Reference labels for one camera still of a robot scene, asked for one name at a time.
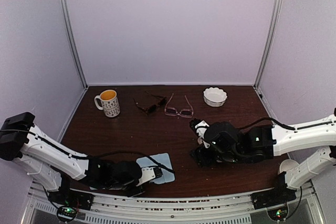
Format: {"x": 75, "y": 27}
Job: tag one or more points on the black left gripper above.
{"x": 130, "y": 193}

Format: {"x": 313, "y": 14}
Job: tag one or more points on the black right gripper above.
{"x": 200, "y": 157}

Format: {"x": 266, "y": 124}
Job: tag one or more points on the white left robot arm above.
{"x": 23, "y": 141}

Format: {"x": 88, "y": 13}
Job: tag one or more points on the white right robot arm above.
{"x": 223, "y": 143}

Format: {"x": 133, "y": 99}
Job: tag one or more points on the dark tortoiseshell sunglasses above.
{"x": 160, "y": 102}

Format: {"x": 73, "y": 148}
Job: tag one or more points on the flat light blue cloth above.
{"x": 163, "y": 159}

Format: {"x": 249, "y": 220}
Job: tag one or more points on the white fluted ceramic bowl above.
{"x": 214, "y": 96}

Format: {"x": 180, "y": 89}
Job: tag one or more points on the white floral mug yellow inside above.
{"x": 108, "y": 102}

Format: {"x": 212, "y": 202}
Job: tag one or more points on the white paper cup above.
{"x": 287, "y": 165}

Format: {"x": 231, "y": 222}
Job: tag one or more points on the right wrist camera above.
{"x": 199, "y": 127}

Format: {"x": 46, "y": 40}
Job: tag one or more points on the front aluminium rail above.
{"x": 235, "y": 208}

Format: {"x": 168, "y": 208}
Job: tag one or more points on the pink frame sunglasses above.
{"x": 186, "y": 112}

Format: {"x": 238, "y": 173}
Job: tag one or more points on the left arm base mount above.
{"x": 68, "y": 206}

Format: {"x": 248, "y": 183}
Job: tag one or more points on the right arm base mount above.
{"x": 275, "y": 202}

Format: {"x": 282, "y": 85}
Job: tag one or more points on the right aluminium frame post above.
{"x": 269, "y": 40}

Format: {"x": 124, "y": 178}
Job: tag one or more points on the aluminium frame post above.
{"x": 72, "y": 43}
{"x": 269, "y": 40}

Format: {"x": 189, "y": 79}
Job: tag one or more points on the left aluminium frame post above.
{"x": 72, "y": 43}

